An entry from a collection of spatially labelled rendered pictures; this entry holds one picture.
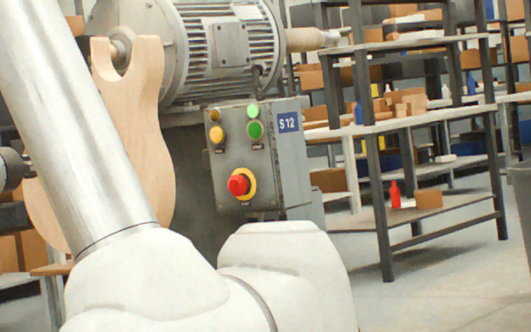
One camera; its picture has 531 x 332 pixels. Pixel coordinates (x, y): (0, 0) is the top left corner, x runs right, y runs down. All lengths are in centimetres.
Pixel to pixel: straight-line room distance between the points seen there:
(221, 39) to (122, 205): 107
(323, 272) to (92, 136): 31
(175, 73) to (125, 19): 15
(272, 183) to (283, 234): 73
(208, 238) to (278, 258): 109
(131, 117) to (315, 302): 79
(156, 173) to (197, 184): 41
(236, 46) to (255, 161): 34
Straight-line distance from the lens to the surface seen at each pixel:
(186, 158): 243
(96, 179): 128
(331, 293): 135
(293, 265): 133
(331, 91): 672
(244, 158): 210
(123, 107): 205
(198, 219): 243
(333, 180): 1106
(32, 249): 834
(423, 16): 1119
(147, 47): 201
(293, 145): 211
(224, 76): 236
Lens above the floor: 112
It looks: 3 degrees down
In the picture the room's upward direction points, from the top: 8 degrees counter-clockwise
